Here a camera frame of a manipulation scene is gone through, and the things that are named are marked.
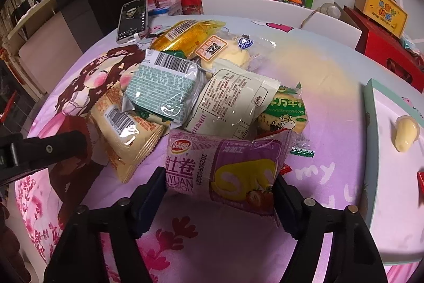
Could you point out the white tray with teal rim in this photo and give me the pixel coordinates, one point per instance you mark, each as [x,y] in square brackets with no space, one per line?
[397,203]

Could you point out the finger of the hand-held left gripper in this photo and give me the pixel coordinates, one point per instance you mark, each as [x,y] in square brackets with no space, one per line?
[53,147]

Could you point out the white snack packet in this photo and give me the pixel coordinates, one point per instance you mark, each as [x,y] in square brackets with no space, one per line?
[228,100]

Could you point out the cream snack packet with barcode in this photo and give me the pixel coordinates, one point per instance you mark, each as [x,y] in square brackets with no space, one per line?
[129,137]

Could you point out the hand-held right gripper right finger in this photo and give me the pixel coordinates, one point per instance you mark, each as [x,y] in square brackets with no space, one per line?
[287,213]

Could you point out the red plastic crate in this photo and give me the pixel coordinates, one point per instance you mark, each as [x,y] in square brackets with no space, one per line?
[387,44]

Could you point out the yellow snack packet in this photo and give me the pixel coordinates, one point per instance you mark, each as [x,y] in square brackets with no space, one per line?
[185,36]

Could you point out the small green candy wrapper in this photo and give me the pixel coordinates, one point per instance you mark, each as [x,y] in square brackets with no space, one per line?
[302,152]

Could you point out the red snack packet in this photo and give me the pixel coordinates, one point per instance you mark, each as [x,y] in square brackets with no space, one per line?
[421,180]

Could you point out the smartphone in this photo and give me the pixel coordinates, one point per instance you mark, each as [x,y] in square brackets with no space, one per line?
[132,21]

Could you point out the green brick pattern snack packet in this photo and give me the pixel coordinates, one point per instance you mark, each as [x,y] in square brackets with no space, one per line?
[159,90]

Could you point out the pale yellow jelly snack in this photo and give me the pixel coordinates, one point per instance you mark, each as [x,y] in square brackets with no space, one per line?
[405,132]

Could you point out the clear bread packet orange label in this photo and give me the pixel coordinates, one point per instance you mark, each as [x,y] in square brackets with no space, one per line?
[228,51]

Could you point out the purple swiss roll snack packet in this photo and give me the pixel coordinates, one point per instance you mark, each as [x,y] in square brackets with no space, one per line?
[225,167]

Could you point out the green cow print snack packet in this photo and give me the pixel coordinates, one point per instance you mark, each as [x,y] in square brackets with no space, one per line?
[285,117]

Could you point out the printed cartoon tablecloth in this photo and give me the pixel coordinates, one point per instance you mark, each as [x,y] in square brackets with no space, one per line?
[331,70]

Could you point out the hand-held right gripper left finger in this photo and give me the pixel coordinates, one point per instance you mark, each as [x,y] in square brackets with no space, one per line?
[145,211]

